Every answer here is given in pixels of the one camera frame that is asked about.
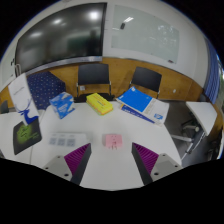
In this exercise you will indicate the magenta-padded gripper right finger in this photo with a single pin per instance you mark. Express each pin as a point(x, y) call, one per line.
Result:
point(146, 158)

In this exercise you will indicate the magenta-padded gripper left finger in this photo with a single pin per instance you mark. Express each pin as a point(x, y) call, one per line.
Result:
point(77, 159)

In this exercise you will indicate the pink charger block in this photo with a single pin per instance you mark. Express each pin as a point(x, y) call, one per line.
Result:
point(112, 140)

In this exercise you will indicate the white power strip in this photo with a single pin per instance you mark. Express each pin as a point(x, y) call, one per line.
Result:
point(68, 139)

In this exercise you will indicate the black mouse pad green print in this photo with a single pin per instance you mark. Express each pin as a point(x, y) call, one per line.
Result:
point(27, 136)

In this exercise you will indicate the blue white cardboard box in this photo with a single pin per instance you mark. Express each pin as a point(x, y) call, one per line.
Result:
point(62, 105)

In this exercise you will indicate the yellow box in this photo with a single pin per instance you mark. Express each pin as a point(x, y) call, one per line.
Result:
point(99, 103)

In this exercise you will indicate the small white side table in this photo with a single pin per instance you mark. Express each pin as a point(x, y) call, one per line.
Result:
point(202, 115)

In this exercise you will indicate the navy dotted box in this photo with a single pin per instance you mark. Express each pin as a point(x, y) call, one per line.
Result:
point(45, 88)

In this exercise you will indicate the black chair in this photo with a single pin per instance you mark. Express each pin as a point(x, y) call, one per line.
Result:
point(94, 74)
point(4, 107)
point(146, 78)

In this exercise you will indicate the white paper bag blue deer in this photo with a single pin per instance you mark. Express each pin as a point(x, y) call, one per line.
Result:
point(21, 96)

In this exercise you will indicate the blue curtain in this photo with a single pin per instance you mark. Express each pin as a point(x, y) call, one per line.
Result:
point(213, 71)

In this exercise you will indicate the wide glass whiteboard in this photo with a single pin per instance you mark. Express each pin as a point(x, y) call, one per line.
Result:
point(146, 33)

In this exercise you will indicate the large black wall screen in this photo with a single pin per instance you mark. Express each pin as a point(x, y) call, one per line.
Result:
point(63, 36)

